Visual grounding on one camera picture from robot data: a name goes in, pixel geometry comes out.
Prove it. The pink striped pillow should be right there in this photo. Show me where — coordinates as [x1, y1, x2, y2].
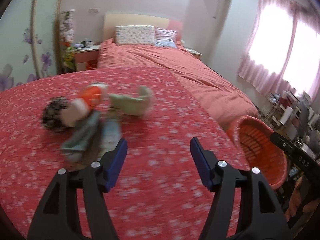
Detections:
[154, 27, 177, 48]

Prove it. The coral bed duvet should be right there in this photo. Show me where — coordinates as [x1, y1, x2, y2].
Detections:
[96, 38, 259, 130]

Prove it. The grey blue cloth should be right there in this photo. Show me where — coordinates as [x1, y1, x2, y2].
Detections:
[61, 110, 103, 162]

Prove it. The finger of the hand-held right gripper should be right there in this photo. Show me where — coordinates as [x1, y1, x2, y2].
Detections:
[269, 132, 320, 180]

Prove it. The green white cloth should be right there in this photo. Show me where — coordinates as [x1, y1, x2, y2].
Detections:
[109, 85, 154, 118]

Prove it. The person's right hand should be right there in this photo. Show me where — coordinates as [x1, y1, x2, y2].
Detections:
[285, 176, 320, 222]

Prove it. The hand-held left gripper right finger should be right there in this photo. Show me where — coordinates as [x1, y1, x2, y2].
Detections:
[190, 137, 290, 240]

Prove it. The orange plastic basket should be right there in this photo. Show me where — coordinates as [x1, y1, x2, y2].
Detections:
[229, 115, 288, 190]

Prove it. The green plush toy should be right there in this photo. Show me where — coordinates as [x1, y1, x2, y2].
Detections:
[61, 46, 75, 70]

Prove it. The pink curtain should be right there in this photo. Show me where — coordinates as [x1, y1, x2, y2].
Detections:
[236, 0, 320, 98]

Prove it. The pale blue snack packet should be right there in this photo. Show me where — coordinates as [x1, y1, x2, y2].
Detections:
[100, 119, 122, 153]

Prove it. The cream and pink headboard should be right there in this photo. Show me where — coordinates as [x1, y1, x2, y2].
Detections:
[103, 12, 183, 44]

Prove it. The clear plush toy tube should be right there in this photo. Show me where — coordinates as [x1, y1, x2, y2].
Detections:
[59, 9, 76, 73]

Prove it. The red floral tablecloth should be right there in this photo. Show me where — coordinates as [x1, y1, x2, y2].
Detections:
[0, 66, 253, 240]

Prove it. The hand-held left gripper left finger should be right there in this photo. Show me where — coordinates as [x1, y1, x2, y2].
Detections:
[27, 137, 128, 240]

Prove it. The black white patterned cloth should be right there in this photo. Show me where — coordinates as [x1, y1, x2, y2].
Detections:
[41, 97, 73, 132]

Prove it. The white printed pillow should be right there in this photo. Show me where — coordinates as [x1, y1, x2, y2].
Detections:
[115, 25, 155, 46]

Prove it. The floral sliding door wardrobe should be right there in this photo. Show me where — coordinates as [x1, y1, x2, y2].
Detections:
[0, 0, 65, 93]

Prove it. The white wire rack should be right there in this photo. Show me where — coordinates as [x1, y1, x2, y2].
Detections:
[260, 92, 282, 128]

